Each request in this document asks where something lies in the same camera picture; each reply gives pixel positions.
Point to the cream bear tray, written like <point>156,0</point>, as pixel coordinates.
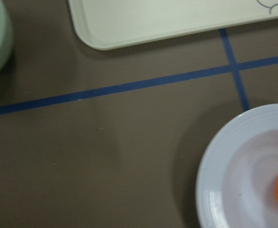
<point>112,24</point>

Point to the white round plate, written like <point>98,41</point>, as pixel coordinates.
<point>235,185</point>

